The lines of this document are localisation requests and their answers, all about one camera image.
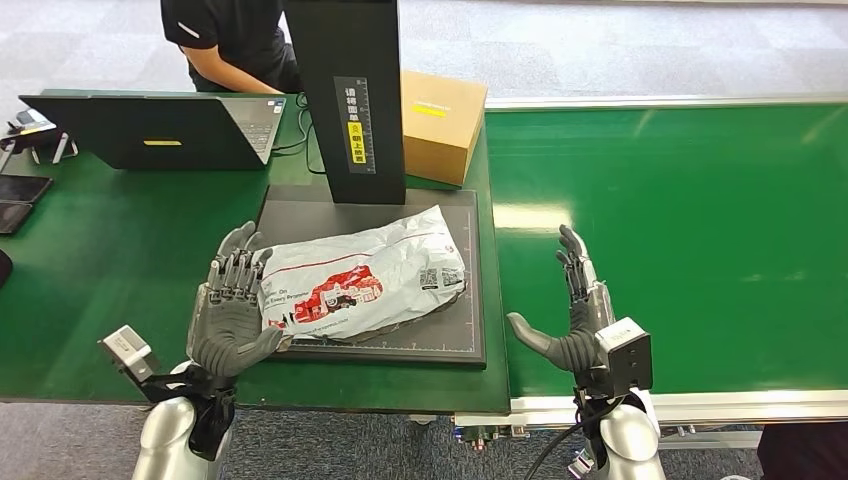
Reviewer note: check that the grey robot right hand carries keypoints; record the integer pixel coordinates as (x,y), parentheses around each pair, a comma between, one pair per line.
(580,348)

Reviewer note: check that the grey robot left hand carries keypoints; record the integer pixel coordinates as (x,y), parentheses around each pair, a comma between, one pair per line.
(228,331)

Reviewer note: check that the white plastic mailer package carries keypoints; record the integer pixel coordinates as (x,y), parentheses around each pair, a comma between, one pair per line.
(371,272)

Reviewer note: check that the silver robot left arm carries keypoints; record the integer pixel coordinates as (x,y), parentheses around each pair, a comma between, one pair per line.
(166,437)

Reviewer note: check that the green conveyor belt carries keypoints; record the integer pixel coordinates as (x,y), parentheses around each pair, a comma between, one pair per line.
(696,265)

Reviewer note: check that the black inbound scanner machine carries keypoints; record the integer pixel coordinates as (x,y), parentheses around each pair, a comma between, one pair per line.
(348,99)

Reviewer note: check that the brown cardboard box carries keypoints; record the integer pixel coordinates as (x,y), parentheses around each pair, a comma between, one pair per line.
(440,126)

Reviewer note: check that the green desk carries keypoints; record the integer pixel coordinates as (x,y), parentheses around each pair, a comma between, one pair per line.
(99,278)

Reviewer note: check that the dark open laptop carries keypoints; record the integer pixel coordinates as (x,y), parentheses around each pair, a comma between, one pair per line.
(132,132)

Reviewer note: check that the black rounded object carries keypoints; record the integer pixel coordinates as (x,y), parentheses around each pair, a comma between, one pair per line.
(4,268)

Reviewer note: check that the black phone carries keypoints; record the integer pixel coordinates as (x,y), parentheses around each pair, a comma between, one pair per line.
(22,189)
(12,217)

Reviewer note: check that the small device on stand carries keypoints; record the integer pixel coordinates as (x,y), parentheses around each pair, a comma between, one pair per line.
(36,136)

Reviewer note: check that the person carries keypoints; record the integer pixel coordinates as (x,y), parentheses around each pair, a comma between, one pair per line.
(232,40)

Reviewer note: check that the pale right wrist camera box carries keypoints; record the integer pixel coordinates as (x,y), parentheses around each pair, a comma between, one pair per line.
(626,354)

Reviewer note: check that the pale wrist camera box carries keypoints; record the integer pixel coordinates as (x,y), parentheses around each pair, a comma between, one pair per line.
(129,351)
(626,354)

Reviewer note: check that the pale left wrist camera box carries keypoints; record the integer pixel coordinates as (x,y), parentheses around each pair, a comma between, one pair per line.
(129,351)

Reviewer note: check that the aluminium conveyor frame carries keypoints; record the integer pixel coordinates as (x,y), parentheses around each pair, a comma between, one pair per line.
(729,405)

